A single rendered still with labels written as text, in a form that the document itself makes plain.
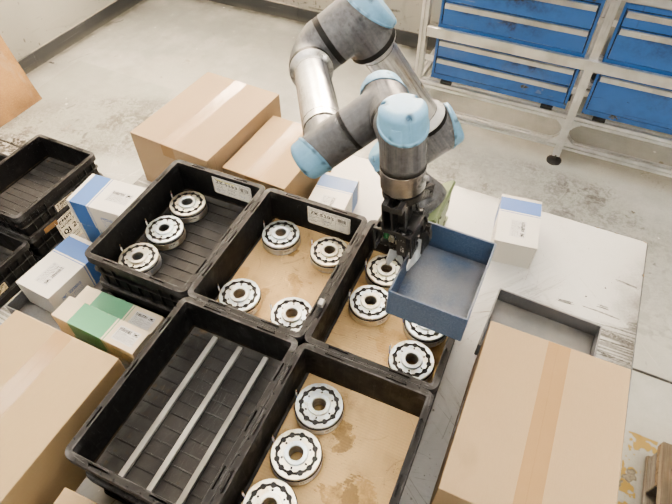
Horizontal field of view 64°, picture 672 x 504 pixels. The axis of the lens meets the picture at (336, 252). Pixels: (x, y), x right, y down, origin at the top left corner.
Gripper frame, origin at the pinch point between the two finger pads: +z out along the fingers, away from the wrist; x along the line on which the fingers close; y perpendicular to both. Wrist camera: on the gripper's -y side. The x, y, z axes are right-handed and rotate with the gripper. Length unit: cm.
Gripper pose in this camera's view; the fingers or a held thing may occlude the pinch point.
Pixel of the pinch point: (407, 258)
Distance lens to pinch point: 105.4
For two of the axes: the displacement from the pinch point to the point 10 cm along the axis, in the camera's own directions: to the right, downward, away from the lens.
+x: 8.9, 2.8, -3.7
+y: -4.5, 6.8, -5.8
